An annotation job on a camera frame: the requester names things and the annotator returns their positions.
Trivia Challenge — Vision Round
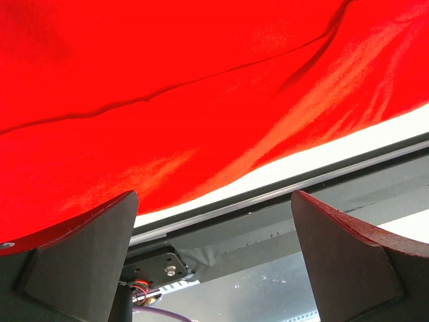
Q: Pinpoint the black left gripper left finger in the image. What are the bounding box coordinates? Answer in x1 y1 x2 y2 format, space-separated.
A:
1 191 139 321

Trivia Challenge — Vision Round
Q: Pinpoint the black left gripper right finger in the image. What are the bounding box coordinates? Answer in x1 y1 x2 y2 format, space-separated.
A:
291 191 428 321

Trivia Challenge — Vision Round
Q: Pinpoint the red t shirt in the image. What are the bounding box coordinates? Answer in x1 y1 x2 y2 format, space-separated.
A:
1 1 428 242

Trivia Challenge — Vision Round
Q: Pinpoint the left white cable duct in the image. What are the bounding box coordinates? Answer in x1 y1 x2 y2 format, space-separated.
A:
147 280 200 298

